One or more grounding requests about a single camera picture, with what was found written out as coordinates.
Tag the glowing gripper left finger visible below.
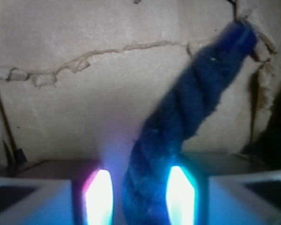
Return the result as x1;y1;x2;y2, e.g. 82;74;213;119
0;160;113;225

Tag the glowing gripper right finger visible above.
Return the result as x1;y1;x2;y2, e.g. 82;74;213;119
166;153;281;225

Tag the dark blue twisted rope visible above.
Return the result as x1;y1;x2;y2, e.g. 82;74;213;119
121;20;258;225

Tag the brown paper bag bin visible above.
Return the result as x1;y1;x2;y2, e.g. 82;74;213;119
0;0;281;174

